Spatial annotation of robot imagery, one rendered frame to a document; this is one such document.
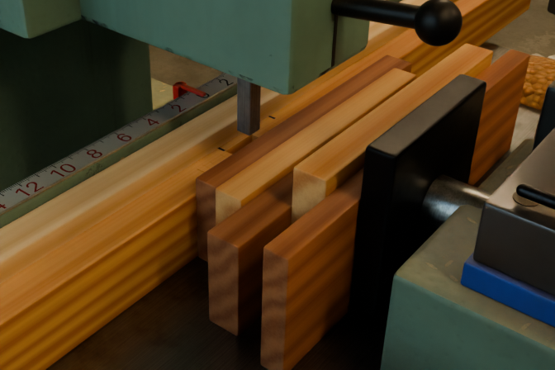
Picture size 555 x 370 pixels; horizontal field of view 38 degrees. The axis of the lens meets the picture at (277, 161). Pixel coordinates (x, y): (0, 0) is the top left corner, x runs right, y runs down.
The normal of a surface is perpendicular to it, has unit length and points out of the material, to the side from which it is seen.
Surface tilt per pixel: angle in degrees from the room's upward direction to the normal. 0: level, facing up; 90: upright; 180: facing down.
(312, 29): 90
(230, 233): 0
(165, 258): 90
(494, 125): 90
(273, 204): 0
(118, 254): 90
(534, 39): 0
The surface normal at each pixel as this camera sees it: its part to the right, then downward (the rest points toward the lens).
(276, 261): -0.60, 0.42
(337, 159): 0.03, -0.84
